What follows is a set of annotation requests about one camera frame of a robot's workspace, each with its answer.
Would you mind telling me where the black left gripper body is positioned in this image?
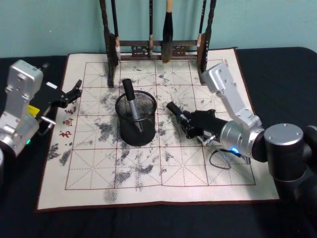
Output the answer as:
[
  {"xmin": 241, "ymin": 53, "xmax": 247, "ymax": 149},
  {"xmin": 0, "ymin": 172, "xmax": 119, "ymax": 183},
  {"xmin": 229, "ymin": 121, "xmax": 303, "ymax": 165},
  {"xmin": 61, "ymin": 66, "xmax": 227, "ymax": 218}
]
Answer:
[{"xmin": 28, "ymin": 81, "xmax": 69, "ymax": 123}]

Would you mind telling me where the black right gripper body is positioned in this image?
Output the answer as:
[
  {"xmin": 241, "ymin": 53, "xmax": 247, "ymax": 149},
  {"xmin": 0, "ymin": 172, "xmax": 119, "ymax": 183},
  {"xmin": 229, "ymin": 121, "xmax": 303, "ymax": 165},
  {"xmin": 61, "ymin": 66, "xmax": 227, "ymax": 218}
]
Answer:
[{"xmin": 190, "ymin": 108, "xmax": 230, "ymax": 145}]

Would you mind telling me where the ink-stained gridded calligraphy mat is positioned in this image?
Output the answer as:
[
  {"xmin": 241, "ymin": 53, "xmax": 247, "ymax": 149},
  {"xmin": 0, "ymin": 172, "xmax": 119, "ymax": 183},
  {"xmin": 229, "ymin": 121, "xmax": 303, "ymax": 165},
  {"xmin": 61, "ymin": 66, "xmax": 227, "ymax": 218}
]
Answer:
[{"xmin": 34, "ymin": 47, "xmax": 281, "ymax": 213}]

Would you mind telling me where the dark carved wooden brush rack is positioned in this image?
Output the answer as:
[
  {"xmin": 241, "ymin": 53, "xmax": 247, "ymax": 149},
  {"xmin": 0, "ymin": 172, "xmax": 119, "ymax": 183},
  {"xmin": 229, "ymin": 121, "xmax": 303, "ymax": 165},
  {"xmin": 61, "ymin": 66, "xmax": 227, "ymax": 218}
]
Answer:
[{"xmin": 99, "ymin": 0, "xmax": 217, "ymax": 88}]

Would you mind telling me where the black mesh pen cup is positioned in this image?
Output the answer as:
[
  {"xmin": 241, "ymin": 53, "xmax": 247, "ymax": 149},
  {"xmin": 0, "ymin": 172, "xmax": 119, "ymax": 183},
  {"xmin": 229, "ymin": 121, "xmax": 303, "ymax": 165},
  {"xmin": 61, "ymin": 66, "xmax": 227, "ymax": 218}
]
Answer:
[{"xmin": 115, "ymin": 89, "xmax": 158, "ymax": 147}]

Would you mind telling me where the thin white-tipped calligraphy brush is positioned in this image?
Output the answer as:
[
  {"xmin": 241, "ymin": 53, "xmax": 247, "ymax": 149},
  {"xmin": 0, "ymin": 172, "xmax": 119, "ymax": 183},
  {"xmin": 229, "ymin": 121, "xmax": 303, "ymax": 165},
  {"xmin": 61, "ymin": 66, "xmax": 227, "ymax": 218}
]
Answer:
[{"xmin": 110, "ymin": 0, "xmax": 122, "ymax": 62}]

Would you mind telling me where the large thick bristled calligraphy brush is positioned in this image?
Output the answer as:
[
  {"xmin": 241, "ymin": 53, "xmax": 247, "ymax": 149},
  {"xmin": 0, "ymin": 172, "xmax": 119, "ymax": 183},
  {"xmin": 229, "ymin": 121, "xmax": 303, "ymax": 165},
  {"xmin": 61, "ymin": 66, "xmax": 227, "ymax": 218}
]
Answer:
[{"xmin": 160, "ymin": 0, "xmax": 174, "ymax": 64}]

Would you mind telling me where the thin brown-tipped calligraphy brush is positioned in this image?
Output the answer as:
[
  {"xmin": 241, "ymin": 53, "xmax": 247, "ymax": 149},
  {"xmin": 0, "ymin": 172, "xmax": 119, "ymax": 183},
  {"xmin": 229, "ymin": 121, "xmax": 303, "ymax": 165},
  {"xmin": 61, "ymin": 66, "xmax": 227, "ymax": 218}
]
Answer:
[{"xmin": 148, "ymin": 0, "xmax": 155, "ymax": 60}]

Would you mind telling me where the thin orange-tipped calligraphy brush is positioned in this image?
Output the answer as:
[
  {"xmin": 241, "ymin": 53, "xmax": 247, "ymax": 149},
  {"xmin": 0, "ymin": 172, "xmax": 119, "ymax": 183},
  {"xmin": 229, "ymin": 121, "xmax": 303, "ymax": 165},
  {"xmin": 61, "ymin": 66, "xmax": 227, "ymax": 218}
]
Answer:
[{"xmin": 196, "ymin": 0, "xmax": 208, "ymax": 48}]

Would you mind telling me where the black table cloth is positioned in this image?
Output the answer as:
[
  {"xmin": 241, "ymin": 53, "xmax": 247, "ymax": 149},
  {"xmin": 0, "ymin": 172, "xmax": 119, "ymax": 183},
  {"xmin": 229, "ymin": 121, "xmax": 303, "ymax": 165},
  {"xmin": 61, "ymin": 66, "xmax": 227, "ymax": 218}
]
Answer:
[{"xmin": 0, "ymin": 46, "xmax": 317, "ymax": 238}]

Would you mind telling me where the thin dark wrist cable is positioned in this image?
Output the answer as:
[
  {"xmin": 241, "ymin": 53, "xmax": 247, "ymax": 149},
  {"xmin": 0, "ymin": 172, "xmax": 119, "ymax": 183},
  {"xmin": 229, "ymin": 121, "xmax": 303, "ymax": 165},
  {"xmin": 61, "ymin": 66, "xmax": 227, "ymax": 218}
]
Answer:
[
  {"xmin": 209, "ymin": 147, "xmax": 251, "ymax": 171},
  {"xmin": 39, "ymin": 116, "xmax": 56, "ymax": 136}
]

